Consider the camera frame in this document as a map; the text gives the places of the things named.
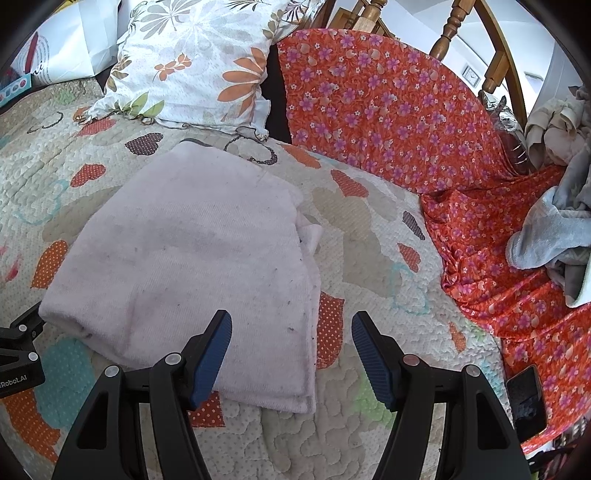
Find pale pink cloth garment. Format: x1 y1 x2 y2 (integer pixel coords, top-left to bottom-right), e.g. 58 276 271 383
38 141 322 415

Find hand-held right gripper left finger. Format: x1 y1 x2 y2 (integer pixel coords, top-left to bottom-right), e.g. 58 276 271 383
51 309 233 480

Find white paper bag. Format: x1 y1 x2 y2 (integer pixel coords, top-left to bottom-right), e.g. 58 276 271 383
9 0 123 88

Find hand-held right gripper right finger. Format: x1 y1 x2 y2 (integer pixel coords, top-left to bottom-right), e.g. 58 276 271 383
351 311 532 480

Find heart-patterned quilt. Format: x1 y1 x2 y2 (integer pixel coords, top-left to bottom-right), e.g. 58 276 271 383
0 78 513 480

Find wooden headboard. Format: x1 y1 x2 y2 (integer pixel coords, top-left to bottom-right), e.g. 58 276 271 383
318 0 529 134

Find floral white pillow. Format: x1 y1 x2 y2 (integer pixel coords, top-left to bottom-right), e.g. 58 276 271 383
88 0 324 139

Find grey towel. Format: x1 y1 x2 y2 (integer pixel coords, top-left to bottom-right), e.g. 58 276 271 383
505 138 591 308

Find pale blue box coloured shapes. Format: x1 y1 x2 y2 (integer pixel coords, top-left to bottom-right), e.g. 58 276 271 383
0 74 33 112

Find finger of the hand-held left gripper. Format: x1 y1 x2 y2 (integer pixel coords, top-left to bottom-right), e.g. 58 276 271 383
0 305 45 365

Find black smartphone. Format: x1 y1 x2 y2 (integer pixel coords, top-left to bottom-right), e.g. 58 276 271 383
505 364 548 444

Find beige crumpled cloth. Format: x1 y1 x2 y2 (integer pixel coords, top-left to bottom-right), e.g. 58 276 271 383
524 85 591 169

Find orange floral cloth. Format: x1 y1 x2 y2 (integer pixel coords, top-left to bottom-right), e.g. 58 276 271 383
276 28 591 455

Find clear plastic bag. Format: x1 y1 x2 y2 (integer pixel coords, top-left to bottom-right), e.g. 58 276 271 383
478 90 532 176

